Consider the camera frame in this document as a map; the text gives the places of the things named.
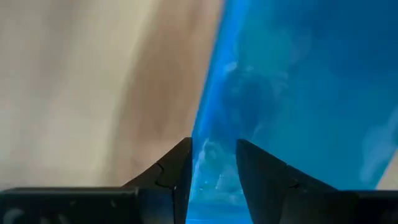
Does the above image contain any translucent blue jewel case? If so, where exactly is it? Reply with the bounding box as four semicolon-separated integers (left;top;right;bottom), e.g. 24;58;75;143
185;0;398;224

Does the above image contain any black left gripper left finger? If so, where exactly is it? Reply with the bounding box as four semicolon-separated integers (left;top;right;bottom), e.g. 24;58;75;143
122;137;193;224

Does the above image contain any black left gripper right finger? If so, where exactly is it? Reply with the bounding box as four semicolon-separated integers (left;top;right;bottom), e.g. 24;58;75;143
235;139;358;224

